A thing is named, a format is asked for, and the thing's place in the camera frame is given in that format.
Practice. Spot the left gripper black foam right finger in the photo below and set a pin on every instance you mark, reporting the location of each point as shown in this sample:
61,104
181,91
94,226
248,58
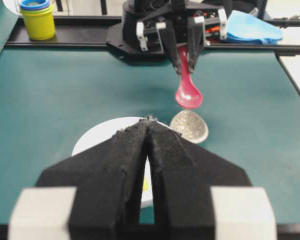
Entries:
198,195

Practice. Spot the left gripper black foam left finger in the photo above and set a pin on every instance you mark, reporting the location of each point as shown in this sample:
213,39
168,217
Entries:
86,196

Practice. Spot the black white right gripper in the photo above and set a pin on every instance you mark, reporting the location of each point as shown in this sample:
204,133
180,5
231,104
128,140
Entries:
170,26

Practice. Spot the red plastic spoon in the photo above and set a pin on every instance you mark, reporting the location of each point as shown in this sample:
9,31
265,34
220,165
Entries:
187,95

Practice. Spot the yellow hexagonal block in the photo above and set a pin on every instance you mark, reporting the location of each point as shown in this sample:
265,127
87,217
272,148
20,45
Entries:
146,185

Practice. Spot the silver glitter bowl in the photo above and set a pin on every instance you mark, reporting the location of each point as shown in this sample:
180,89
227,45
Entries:
190,125

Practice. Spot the white plate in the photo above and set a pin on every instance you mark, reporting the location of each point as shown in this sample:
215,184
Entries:
104,131

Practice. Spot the blue cloth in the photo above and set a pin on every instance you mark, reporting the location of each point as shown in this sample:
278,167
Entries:
244,28

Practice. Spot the stacked yellow green cups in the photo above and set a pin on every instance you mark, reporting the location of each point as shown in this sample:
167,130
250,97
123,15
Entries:
38,19

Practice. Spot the black aluminium rail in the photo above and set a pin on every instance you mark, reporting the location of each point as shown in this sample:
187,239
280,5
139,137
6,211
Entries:
104,32

